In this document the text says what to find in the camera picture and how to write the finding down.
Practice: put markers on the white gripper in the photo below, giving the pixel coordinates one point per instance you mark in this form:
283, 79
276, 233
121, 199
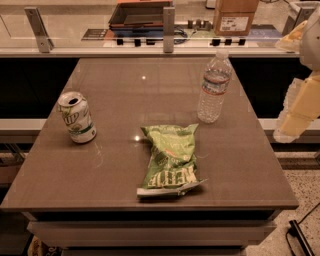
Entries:
311, 45

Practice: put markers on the green white 7up can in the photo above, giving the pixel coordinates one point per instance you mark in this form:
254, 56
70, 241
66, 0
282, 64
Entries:
75, 112

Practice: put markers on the clear plastic water bottle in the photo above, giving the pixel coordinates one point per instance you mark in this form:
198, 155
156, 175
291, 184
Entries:
216, 78

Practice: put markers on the cardboard box with label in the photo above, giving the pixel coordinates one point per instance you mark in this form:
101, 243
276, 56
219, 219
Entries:
234, 17

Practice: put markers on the green chip bag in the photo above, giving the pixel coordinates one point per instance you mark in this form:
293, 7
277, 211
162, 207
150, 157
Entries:
172, 166

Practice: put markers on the dark metal tray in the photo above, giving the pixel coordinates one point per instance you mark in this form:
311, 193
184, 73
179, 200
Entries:
139, 13

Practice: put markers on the right metal bracket post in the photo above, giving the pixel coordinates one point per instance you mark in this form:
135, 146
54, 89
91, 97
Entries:
299, 11

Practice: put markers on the metal bracket post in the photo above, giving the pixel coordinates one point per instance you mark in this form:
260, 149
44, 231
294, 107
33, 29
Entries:
168, 29
299, 11
43, 40

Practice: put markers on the middle metal bracket post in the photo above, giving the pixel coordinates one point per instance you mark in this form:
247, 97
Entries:
168, 29

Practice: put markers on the left metal bracket post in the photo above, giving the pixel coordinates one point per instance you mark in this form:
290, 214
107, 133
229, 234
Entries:
43, 40

